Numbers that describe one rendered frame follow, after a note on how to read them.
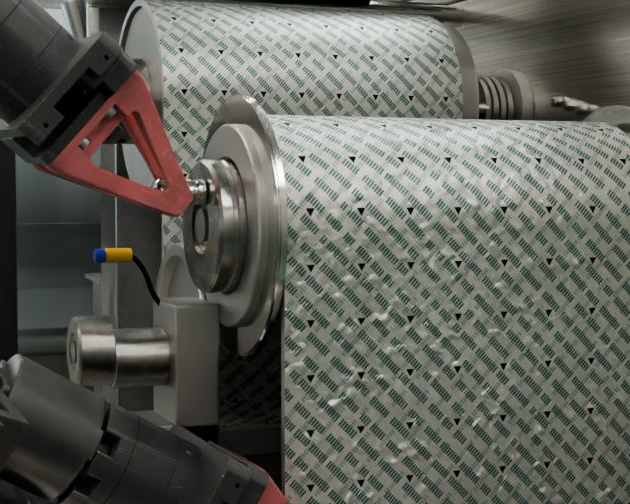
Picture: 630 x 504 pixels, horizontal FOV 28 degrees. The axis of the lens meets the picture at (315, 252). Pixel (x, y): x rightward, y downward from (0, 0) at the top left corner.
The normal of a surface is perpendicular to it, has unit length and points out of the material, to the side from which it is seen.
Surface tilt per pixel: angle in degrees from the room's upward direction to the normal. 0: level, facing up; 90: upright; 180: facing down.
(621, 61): 90
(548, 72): 90
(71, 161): 105
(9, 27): 86
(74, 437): 77
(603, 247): 90
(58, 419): 72
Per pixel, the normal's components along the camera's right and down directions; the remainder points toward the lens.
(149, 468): 0.50, -0.22
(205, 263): -0.93, 0.02
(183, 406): 0.37, 0.05
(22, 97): -0.02, 0.47
